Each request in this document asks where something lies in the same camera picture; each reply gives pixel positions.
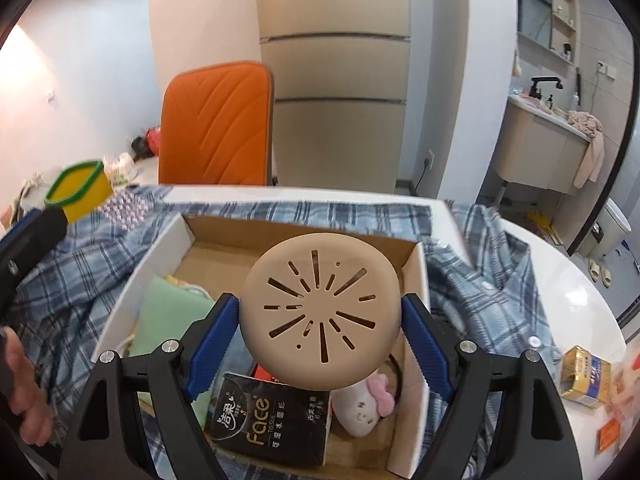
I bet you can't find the green cloth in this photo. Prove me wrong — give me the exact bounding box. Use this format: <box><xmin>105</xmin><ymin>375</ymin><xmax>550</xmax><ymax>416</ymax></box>
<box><xmin>131</xmin><ymin>275</ymin><xmax>216</xmax><ymax>431</ymax></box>

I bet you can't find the cardboard box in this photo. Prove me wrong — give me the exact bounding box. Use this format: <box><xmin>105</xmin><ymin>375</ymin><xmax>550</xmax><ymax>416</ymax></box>
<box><xmin>92</xmin><ymin>212</ymin><xmax>433</xmax><ymax>478</ymax></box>

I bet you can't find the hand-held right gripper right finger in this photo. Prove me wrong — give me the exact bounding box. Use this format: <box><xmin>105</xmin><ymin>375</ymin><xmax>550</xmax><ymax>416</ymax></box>
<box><xmin>401</xmin><ymin>292</ymin><xmax>583</xmax><ymax>480</ymax></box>

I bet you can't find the beige vanity cabinet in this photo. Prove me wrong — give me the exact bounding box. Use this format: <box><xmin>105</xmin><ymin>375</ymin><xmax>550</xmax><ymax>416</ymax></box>
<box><xmin>492</xmin><ymin>95</ymin><xmax>601</xmax><ymax>196</ymax></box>

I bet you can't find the white bag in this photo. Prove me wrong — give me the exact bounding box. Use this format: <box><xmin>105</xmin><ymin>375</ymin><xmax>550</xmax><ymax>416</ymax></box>
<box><xmin>102</xmin><ymin>152</ymin><xmax>136</xmax><ymax>183</ymax></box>

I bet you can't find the gold and blue small box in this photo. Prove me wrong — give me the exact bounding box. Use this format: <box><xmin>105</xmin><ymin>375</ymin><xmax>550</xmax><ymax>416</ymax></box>
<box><xmin>559</xmin><ymin>345</ymin><xmax>612</xmax><ymax>409</ymax></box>

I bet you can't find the person's left hand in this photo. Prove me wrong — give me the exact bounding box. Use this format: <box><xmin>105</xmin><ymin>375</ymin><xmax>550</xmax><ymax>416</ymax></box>
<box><xmin>0</xmin><ymin>327</ymin><xmax>51</xmax><ymax>446</ymax></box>

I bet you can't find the bathroom mirror cabinet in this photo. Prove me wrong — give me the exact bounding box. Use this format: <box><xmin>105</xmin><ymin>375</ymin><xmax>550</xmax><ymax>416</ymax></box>
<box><xmin>515</xmin><ymin>0</ymin><xmax>578</xmax><ymax>65</ymax></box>

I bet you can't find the red item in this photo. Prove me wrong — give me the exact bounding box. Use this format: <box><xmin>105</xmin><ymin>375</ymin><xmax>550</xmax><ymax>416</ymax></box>
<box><xmin>132</xmin><ymin>127</ymin><xmax>163</xmax><ymax>158</ymax></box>

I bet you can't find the sequined cloth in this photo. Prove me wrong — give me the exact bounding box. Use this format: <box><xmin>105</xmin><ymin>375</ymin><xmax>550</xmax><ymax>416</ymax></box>
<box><xmin>102</xmin><ymin>195</ymin><xmax>151</xmax><ymax>226</ymax></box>

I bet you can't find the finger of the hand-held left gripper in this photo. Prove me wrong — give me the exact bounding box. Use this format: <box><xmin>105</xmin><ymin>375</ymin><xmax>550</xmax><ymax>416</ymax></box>
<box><xmin>0</xmin><ymin>206</ymin><xmax>68</xmax><ymax>321</ymax></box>

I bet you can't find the beige round slotted disc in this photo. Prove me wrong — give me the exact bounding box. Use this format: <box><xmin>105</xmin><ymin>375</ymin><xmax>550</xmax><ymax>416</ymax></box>
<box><xmin>239</xmin><ymin>232</ymin><xmax>401</xmax><ymax>390</ymax></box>

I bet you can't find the beige refrigerator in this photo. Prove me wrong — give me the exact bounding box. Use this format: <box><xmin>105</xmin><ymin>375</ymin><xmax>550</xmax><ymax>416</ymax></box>
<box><xmin>252</xmin><ymin>0</ymin><xmax>413</xmax><ymax>192</ymax></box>

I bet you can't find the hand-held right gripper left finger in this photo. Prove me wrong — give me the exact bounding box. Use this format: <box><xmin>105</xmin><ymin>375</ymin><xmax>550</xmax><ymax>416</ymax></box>
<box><xmin>59</xmin><ymin>292</ymin><xmax>241</xmax><ymax>480</ymax></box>

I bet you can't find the yellow container with green rim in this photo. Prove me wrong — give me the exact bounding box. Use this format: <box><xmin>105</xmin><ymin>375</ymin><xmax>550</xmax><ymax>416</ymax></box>
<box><xmin>45</xmin><ymin>160</ymin><xmax>115</xmax><ymax>223</ymax></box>

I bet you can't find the black tissue pack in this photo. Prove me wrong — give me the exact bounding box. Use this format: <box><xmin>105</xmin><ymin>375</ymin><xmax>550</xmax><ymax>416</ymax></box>
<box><xmin>209</xmin><ymin>372</ymin><xmax>332</xmax><ymax>468</ymax></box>

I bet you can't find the yellow plastic item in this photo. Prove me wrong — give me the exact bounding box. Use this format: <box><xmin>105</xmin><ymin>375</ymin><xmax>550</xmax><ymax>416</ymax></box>
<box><xmin>527</xmin><ymin>210</ymin><xmax>561</xmax><ymax>243</ymax></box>

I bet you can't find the pink towel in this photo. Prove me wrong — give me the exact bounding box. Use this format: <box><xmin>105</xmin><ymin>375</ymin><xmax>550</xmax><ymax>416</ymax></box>
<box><xmin>567</xmin><ymin>112</ymin><xmax>605</xmax><ymax>190</ymax></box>

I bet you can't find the black faucet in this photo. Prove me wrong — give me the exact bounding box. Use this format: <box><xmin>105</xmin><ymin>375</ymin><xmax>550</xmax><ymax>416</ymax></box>
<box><xmin>530</xmin><ymin>76</ymin><xmax>562</xmax><ymax>101</ymax></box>

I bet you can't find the white and pink plush toy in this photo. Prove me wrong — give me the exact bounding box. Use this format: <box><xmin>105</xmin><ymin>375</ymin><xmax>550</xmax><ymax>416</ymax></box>
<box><xmin>331</xmin><ymin>360</ymin><xmax>396</xmax><ymax>436</ymax></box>

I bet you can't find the blue plaid shirt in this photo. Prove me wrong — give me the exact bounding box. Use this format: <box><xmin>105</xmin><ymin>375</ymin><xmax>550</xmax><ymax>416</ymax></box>
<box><xmin>10</xmin><ymin>187</ymin><xmax>563</xmax><ymax>480</ymax></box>

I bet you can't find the orange chair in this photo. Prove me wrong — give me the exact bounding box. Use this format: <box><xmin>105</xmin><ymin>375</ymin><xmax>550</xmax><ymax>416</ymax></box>
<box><xmin>158</xmin><ymin>60</ymin><xmax>275</xmax><ymax>186</ymax></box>

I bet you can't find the white toilet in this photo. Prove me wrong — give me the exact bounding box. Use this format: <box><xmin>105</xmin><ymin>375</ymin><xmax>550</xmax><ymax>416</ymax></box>
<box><xmin>577</xmin><ymin>199</ymin><xmax>632</xmax><ymax>261</ymax></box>

